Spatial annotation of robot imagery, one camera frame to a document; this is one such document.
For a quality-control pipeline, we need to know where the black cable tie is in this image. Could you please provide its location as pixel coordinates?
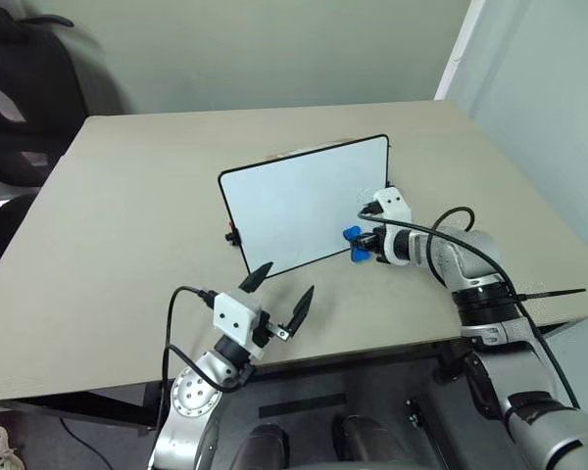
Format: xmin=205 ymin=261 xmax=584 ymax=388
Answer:
xmin=513 ymin=287 xmax=587 ymax=303

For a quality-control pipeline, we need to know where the white wall corner trim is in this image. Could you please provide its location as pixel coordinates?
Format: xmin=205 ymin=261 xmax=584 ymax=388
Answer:
xmin=432 ymin=0 xmax=487 ymax=102

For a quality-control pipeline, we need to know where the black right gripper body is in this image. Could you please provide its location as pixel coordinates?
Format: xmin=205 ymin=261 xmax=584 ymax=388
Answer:
xmin=368 ymin=223 xmax=390 ymax=264

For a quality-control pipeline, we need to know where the black office chair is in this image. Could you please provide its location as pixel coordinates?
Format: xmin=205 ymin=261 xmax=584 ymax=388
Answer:
xmin=0 ymin=0 xmax=134 ymax=188

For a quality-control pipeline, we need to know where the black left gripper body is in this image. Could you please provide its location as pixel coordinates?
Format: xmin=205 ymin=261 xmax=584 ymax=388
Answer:
xmin=252 ymin=309 xmax=293 ymax=345

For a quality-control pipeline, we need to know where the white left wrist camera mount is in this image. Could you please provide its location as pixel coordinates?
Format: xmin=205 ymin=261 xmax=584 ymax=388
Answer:
xmin=212 ymin=288 xmax=271 ymax=361

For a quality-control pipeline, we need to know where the white whiteboard with black frame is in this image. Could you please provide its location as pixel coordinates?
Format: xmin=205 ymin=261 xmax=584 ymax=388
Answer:
xmin=217 ymin=132 xmax=392 ymax=280

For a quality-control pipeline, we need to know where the dark rounded shape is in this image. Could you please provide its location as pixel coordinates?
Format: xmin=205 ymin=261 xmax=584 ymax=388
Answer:
xmin=331 ymin=414 xmax=400 ymax=470
xmin=234 ymin=422 xmax=291 ymax=470

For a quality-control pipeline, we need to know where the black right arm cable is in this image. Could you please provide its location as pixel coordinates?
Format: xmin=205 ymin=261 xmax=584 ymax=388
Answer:
xmin=356 ymin=200 xmax=582 ymax=410

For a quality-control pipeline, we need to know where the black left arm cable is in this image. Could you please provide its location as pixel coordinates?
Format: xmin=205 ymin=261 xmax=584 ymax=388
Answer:
xmin=158 ymin=285 xmax=249 ymax=425

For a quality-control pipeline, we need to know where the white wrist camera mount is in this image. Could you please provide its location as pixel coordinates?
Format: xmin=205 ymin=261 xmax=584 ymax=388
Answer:
xmin=357 ymin=186 xmax=414 ymax=227
xmin=212 ymin=288 xmax=271 ymax=361

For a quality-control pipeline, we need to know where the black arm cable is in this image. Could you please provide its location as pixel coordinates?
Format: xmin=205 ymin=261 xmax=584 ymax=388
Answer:
xmin=158 ymin=285 xmax=249 ymax=425
xmin=356 ymin=200 xmax=582 ymax=410

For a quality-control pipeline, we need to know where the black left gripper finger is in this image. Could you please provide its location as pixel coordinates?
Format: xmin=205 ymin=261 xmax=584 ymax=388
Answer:
xmin=239 ymin=261 xmax=275 ymax=296
xmin=283 ymin=284 xmax=317 ymax=341

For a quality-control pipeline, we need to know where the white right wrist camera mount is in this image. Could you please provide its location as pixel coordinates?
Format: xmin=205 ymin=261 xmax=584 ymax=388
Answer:
xmin=357 ymin=186 xmax=414 ymax=227

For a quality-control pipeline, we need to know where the blue whiteboard eraser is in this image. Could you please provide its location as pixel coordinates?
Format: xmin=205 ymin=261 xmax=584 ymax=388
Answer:
xmin=342 ymin=224 xmax=374 ymax=265

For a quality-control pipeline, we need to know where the thin black floor cable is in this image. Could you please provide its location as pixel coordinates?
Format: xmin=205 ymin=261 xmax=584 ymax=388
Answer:
xmin=58 ymin=415 xmax=154 ymax=470

